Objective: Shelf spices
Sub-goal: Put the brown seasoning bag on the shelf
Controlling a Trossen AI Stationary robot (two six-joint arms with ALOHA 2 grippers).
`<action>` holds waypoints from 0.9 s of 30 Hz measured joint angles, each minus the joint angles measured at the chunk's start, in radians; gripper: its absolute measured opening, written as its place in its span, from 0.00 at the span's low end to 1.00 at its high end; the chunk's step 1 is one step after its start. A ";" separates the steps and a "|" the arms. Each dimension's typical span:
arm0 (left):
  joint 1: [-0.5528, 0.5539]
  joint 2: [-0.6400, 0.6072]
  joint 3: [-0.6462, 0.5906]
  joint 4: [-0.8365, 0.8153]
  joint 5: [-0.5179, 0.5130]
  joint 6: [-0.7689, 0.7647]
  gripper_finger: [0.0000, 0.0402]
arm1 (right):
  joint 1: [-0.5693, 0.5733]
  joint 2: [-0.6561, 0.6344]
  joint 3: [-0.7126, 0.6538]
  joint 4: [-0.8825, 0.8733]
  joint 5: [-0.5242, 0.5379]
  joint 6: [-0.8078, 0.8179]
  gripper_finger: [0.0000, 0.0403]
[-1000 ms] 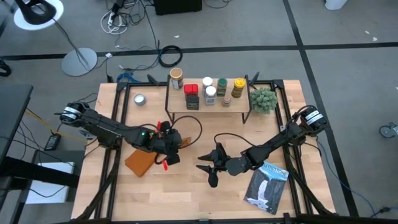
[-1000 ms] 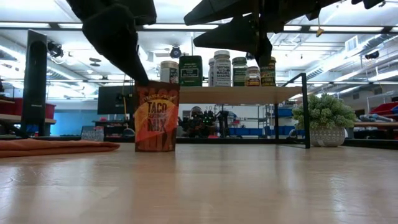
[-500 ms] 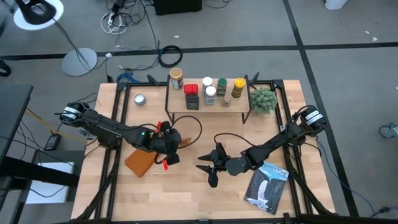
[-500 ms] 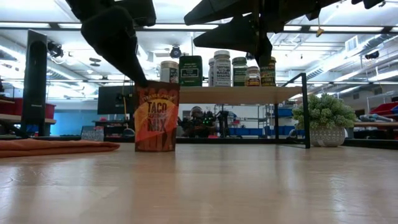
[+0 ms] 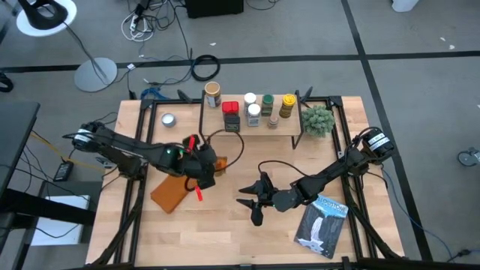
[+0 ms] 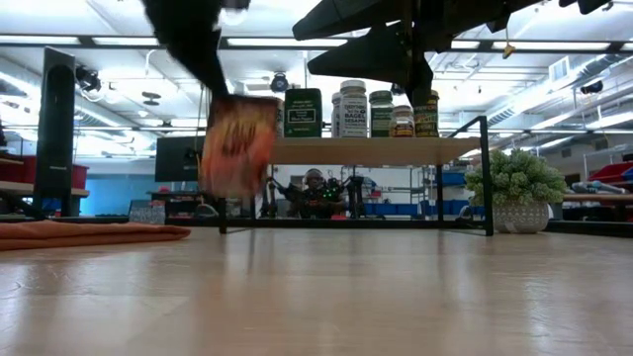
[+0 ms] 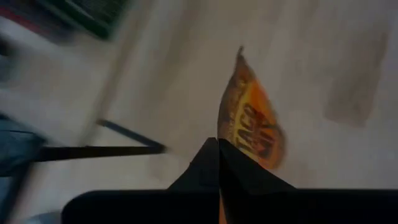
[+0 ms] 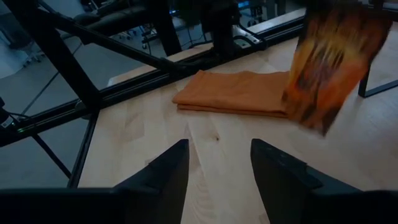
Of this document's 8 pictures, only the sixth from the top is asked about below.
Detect blue storage bins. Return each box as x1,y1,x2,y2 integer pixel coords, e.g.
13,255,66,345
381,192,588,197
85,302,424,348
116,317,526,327
363,170,484,218

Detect green potted plant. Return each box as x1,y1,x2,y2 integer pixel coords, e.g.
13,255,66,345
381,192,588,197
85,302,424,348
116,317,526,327
464,147,569,234

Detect red storage bins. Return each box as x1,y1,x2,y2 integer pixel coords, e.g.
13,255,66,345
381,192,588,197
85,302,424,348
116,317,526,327
0,155,90,188

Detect dark green pepper tin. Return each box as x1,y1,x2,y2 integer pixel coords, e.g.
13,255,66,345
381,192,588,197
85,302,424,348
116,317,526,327
284,87,323,138

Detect black ceiling camera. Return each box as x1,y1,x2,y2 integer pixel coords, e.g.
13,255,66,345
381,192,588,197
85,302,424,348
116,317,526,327
269,71,292,94

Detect black overhead crossbar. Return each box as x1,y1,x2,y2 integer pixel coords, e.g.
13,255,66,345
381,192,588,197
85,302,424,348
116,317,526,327
0,34,633,54

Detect white-lid bagel seasoning jar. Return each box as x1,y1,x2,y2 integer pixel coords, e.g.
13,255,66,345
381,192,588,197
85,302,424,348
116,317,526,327
329,91,342,138
338,79,369,138

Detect person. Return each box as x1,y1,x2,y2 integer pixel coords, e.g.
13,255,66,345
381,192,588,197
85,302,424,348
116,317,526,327
294,167,347,220

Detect orange brown spice pouch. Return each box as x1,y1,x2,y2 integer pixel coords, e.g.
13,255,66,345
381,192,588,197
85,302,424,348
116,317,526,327
200,93,279,199

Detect black monitor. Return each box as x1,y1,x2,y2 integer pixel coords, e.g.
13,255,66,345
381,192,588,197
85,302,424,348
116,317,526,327
154,135,207,183

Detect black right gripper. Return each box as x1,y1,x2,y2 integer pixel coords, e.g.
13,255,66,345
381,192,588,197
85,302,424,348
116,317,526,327
291,0,545,108

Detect yellow-lid spice jar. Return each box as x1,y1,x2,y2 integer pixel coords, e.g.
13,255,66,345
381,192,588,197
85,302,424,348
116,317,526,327
413,90,440,138

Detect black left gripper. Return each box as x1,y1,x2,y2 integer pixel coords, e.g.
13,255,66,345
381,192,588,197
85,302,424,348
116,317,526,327
140,0,231,98

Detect folded orange cloth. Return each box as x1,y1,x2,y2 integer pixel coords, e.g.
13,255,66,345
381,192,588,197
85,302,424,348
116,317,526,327
0,220,193,252

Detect white ring light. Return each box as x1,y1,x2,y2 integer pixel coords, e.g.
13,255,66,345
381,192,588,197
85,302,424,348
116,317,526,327
217,0,250,27

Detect wooden shelf with black legs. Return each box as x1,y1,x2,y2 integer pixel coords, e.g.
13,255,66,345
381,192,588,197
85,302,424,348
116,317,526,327
216,116,496,237

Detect small cork-top saffron jar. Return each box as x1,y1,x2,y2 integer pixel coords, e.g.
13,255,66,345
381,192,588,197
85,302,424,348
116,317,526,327
389,105,415,138

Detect green-lid spice jar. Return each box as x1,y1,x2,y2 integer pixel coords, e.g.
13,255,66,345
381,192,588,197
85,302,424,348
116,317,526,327
369,90,397,138

